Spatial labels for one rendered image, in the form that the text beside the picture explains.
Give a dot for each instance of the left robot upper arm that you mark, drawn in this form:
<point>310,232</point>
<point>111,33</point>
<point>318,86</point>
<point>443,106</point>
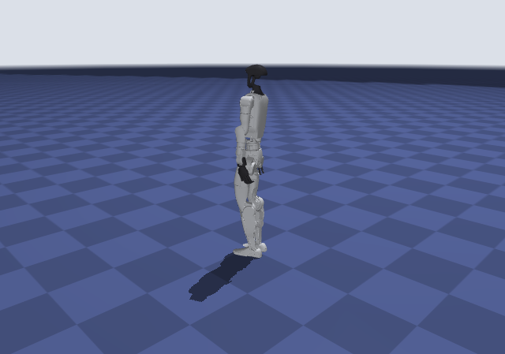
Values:
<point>246,104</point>

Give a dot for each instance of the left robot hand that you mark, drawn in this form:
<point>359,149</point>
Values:
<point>243,172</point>

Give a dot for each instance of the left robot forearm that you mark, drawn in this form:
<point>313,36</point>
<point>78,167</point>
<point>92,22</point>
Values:
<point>241,143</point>

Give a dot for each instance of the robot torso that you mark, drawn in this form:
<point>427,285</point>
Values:
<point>256,127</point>

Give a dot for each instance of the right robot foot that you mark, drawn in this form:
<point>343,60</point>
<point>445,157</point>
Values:
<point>262,246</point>

